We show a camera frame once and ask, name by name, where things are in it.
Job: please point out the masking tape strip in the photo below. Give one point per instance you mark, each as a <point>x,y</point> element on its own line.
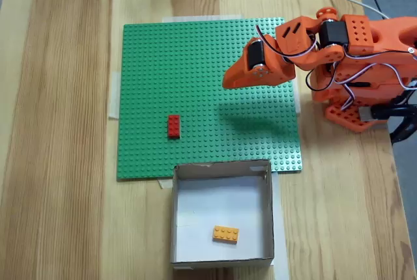
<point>202,19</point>
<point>298,107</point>
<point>164,183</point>
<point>114,97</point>
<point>281,228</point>

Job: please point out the black table clamp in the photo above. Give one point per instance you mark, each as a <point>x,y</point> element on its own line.
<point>391,112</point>

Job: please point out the red lego block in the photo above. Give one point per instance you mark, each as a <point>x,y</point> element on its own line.
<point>174,126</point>

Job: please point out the green lego baseplate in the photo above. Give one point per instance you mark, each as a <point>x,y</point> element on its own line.
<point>211,143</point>

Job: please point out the yellow lego block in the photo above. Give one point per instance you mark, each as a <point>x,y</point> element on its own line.
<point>225,235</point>

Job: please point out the open cardboard box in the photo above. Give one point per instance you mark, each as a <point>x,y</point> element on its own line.
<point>202,202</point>

